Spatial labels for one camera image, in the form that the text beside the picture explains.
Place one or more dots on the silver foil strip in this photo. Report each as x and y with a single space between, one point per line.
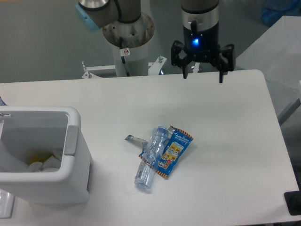
137 141

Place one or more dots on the blue snack wrapper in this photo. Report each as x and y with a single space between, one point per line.
178 141

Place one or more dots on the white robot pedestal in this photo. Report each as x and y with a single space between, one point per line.
129 44

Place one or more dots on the white trash can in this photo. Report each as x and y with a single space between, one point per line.
25 130

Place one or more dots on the black clamp at table edge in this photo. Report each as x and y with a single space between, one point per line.
293 202

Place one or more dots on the white crumpled tissue trash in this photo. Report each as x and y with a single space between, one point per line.
49 161

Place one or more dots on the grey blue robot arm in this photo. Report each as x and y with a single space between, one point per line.
197 15

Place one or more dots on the white pedestal base frame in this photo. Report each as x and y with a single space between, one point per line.
94 72

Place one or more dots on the crushed clear plastic bottle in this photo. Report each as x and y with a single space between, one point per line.
150 158

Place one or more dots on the blue bag in background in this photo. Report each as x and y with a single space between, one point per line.
273 10

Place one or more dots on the blue patterned object at edge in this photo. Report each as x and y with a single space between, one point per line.
2 103

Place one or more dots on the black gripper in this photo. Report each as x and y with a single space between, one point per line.
203 47

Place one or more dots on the white covered side table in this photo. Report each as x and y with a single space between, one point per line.
277 54

